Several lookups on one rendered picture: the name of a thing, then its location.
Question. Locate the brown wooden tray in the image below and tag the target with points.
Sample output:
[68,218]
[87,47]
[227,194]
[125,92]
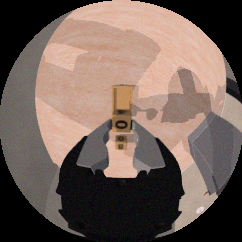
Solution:
[122,97]

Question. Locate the brown wooden number cube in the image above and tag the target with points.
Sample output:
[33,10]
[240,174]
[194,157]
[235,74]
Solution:
[120,142]
[121,120]

